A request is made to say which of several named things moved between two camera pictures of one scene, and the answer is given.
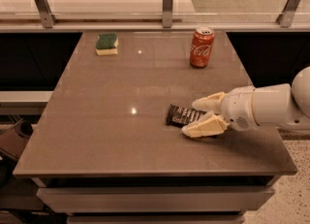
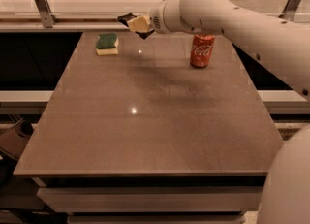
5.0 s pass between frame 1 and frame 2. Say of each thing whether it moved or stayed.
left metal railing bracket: stayed
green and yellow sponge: stayed
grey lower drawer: stayed
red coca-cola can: stayed
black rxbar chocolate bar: moved
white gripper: moved
